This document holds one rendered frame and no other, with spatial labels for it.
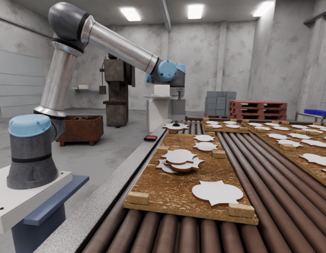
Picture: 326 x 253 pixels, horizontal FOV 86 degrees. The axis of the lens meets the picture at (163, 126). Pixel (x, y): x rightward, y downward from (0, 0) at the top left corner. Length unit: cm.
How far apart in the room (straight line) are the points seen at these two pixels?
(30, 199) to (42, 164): 12
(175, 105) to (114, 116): 526
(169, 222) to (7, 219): 43
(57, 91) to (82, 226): 52
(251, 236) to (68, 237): 42
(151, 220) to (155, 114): 425
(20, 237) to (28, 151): 30
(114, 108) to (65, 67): 522
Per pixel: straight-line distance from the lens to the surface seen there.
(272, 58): 929
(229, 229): 51
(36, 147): 72
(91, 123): 406
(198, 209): 52
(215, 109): 819
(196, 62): 1071
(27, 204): 70
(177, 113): 85
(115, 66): 604
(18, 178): 75
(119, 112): 599
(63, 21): 73
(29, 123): 71
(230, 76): 1088
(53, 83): 83
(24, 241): 86
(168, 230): 48
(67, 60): 83
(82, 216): 56
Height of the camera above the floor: 124
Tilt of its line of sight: 12 degrees down
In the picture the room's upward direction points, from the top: 1 degrees clockwise
